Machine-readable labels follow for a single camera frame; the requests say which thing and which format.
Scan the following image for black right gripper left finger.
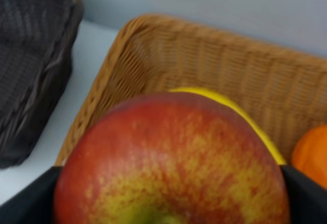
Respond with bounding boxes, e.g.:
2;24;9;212
1;167;62;224

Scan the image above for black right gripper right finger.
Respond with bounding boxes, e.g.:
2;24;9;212
281;165;327;224

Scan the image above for orange tangerine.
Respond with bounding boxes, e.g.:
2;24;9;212
291;125;326;188

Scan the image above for yellow banana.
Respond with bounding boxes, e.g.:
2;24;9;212
169;87;287;165

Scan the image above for red apple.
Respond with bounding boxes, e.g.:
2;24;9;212
54;93;291;223

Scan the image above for light brown wicker basket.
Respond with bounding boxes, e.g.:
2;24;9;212
55;14;326;166

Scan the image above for dark brown wicker basket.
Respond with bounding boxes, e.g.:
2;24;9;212
1;0;84;169

